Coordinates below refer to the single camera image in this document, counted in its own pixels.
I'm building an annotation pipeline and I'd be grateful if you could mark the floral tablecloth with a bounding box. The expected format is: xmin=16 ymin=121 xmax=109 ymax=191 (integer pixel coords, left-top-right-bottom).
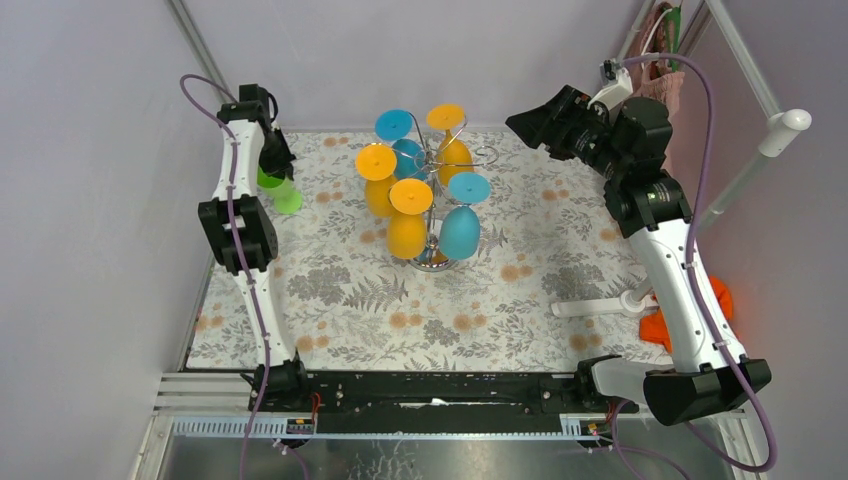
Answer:
xmin=186 ymin=129 xmax=674 ymax=374

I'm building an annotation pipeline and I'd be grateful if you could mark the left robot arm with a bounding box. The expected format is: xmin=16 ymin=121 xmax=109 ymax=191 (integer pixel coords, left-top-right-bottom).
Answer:
xmin=198 ymin=84 xmax=311 ymax=411

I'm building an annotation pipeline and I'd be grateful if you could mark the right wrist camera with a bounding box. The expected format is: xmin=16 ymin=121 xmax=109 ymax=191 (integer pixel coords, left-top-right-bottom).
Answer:
xmin=589 ymin=59 xmax=633 ymax=110

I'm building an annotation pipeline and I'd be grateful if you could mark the blue wine glass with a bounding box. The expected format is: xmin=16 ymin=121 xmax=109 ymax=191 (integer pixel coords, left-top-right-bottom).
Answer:
xmin=375 ymin=109 xmax=427 ymax=181
xmin=438 ymin=172 xmax=491 ymax=260

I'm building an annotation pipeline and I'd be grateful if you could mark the orange cloth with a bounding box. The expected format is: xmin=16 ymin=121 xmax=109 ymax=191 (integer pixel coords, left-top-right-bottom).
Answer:
xmin=638 ymin=276 xmax=734 ymax=354

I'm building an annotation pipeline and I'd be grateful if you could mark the chrome wine glass rack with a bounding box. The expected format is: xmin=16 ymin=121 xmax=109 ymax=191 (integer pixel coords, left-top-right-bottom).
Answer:
xmin=378 ymin=111 xmax=499 ymax=271

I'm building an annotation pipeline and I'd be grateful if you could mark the green wine glass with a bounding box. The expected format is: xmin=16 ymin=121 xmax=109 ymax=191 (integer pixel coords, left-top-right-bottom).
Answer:
xmin=257 ymin=168 xmax=302 ymax=215

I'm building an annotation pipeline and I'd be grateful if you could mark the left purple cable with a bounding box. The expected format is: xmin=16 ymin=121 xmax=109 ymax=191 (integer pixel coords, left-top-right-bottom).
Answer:
xmin=179 ymin=74 xmax=313 ymax=480

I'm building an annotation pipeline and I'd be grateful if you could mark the white pipe frame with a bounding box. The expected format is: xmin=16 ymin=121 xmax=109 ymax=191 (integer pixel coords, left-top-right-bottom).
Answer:
xmin=612 ymin=0 xmax=813 ymax=230

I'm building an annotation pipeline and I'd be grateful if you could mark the pink hanging cloth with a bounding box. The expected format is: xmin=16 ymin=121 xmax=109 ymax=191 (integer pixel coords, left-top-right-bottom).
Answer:
xmin=629 ymin=1 xmax=687 ymax=174

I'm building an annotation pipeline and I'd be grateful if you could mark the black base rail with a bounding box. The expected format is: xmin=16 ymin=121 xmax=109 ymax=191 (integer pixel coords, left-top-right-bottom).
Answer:
xmin=243 ymin=367 xmax=616 ymax=434

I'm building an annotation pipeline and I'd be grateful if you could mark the white pipe on table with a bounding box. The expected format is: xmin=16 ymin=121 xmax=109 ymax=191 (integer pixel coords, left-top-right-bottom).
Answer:
xmin=551 ymin=280 xmax=659 ymax=318

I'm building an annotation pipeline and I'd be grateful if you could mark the blue wine glass front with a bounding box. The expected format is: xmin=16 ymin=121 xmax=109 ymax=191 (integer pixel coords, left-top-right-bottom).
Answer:
xmin=438 ymin=172 xmax=491 ymax=260

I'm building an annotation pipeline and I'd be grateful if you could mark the orange wine glass front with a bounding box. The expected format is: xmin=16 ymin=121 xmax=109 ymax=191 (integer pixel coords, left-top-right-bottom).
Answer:
xmin=387 ymin=178 xmax=433 ymax=260

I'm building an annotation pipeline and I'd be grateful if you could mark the blue wine glass back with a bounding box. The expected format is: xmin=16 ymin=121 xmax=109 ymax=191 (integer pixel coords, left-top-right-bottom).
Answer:
xmin=375 ymin=109 xmax=427 ymax=181

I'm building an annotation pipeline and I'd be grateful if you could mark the orange wine glass back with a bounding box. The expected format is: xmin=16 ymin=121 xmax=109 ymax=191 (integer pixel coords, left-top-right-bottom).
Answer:
xmin=426 ymin=104 xmax=474 ymax=187

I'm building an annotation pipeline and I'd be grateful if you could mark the orange wine glass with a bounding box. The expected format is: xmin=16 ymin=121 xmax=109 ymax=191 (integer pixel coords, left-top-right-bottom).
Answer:
xmin=426 ymin=104 xmax=474 ymax=187
xmin=355 ymin=143 xmax=397 ymax=218
xmin=387 ymin=178 xmax=433 ymax=260

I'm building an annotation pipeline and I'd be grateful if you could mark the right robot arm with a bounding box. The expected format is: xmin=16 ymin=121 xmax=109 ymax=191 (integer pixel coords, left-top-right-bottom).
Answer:
xmin=506 ymin=86 xmax=772 ymax=426

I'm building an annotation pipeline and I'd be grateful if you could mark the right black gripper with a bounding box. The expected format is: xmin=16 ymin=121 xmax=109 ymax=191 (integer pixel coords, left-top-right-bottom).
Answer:
xmin=505 ymin=85 xmax=628 ymax=180

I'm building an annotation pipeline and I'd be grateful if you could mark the orange wine glass left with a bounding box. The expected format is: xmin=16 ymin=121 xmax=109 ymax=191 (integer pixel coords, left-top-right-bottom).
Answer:
xmin=355 ymin=143 xmax=397 ymax=218

